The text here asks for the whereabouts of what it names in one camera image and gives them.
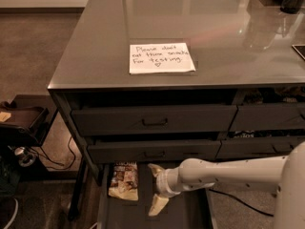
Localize grey metal drawer cabinet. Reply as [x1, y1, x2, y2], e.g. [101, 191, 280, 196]
[47, 0, 305, 221]

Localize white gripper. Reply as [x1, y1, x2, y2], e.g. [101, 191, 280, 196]
[148, 163, 182, 217]

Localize white cable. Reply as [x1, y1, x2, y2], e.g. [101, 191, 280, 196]
[2, 197, 19, 229]

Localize grey drawer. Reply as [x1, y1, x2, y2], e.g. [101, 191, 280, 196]
[88, 139, 221, 163]
[216, 136, 305, 159]
[71, 105, 236, 136]
[231, 103, 305, 132]

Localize bottom left open drawer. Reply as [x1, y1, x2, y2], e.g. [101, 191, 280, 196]
[97, 163, 218, 229]

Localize top left grey drawer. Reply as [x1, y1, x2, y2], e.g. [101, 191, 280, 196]
[71, 105, 236, 136]

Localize brown chip bag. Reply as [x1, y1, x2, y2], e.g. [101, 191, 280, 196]
[108, 162, 138, 201]

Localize middle right grey drawer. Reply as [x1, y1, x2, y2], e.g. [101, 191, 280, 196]
[216, 136, 305, 159]

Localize black cart cable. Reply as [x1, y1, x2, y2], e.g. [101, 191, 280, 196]
[30, 135, 77, 172]

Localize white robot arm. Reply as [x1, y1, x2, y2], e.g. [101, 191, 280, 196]
[149, 142, 305, 229]

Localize snack bags in right drawer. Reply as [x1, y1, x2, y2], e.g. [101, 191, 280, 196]
[230, 87, 305, 137]

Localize middle left grey drawer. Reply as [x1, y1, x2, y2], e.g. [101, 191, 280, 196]
[88, 139, 221, 163]

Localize top right grey drawer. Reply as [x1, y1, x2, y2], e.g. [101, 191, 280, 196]
[231, 103, 305, 132]

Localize black floor cable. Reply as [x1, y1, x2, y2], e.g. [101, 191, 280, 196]
[209, 188, 275, 218]

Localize white handwritten paper note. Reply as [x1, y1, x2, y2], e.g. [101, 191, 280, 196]
[130, 43, 195, 74]

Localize dark side cart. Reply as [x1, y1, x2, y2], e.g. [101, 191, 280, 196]
[0, 94, 58, 181]

